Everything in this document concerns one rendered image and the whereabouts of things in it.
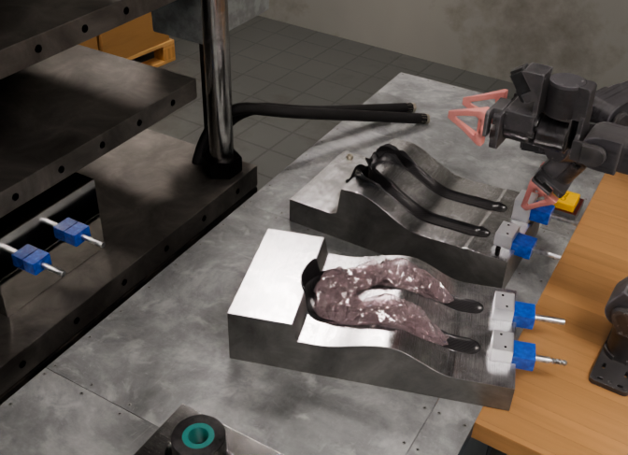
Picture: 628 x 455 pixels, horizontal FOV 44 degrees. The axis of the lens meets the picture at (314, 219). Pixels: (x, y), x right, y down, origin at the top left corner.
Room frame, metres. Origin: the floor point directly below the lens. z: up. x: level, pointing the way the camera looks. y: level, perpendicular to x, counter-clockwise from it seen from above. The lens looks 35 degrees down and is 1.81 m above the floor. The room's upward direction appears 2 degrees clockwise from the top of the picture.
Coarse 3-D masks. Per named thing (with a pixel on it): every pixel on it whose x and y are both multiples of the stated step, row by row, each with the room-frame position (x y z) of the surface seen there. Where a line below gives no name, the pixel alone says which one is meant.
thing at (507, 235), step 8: (504, 224) 1.28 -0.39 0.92; (512, 224) 1.28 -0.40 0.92; (496, 232) 1.25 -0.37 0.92; (504, 232) 1.25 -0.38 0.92; (512, 232) 1.25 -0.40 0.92; (496, 240) 1.25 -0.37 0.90; (504, 240) 1.24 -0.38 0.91; (512, 240) 1.24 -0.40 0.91; (520, 240) 1.24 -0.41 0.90; (528, 240) 1.25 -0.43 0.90; (536, 240) 1.25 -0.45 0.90; (512, 248) 1.23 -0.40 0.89; (520, 248) 1.23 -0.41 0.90; (528, 248) 1.22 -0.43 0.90; (536, 248) 1.23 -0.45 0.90; (520, 256) 1.23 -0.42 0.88; (528, 256) 1.22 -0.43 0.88; (552, 256) 1.21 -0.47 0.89; (560, 256) 1.21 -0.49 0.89
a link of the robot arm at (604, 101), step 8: (608, 88) 1.36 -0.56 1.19; (616, 88) 1.36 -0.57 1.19; (624, 88) 1.36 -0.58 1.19; (600, 96) 1.34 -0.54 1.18; (608, 96) 1.34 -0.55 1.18; (616, 96) 1.33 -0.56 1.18; (624, 96) 1.33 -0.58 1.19; (600, 104) 1.32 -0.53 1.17; (608, 104) 1.31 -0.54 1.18; (616, 104) 1.31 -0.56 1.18; (624, 104) 1.31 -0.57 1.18; (592, 112) 1.32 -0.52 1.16; (600, 112) 1.31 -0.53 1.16; (608, 112) 1.29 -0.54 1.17; (616, 112) 1.30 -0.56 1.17; (592, 120) 1.31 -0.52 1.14; (600, 120) 1.30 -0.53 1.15; (608, 120) 1.29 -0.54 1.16
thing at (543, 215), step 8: (520, 192) 1.37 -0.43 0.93; (520, 200) 1.34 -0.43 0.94; (528, 200) 1.34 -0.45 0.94; (536, 200) 1.37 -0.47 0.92; (520, 208) 1.34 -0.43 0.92; (536, 208) 1.33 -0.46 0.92; (544, 208) 1.33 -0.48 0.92; (552, 208) 1.34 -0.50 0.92; (512, 216) 1.34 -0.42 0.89; (520, 216) 1.34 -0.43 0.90; (528, 216) 1.33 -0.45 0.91; (536, 216) 1.32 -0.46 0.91; (544, 216) 1.32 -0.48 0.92; (552, 216) 1.32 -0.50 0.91; (560, 216) 1.32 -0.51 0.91; (576, 224) 1.30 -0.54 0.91
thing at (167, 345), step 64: (384, 128) 1.89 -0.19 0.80; (448, 128) 1.90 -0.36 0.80; (256, 192) 1.54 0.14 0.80; (576, 192) 1.59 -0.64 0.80; (192, 256) 1.29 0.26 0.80; (128, 320) 1.08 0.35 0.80; (192, 320) 1.09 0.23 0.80; (64, 384) 0.92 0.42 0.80; (128, 384) 0.92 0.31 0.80; (192, 384) 0.93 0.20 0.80; (256, 384) 0.93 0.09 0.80; (320, 384) 0.94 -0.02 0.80; (0, 448) 0.78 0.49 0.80; (64, 448) 0.78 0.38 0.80; (128, 448) 0.79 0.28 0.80; (320, 448) 0.80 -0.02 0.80; (384, 448) 0.80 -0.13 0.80; (448, 448) 0.81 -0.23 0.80
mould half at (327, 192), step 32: (352, 160) 1.61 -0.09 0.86; (416, 160) 1.51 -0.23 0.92; (320, 192) 1.46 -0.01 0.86; (352, 192) 1.36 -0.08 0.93; (384, 192) 1.37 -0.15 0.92; (416, 192) 1.41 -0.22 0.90; (480, 192) 1.44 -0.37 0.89; (512, 192) 1.44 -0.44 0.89; (320, 224) 1.39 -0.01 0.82; (352, 224) 1.35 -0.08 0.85; (384, 224) 1.32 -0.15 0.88; (416, 224) 1.31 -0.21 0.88; (480, 224) 1.32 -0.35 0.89; (416, 256) 1.28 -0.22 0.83; (448, 256) 1.25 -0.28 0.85; (480, 256) 1.22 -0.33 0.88; (512, 256) 1.22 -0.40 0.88
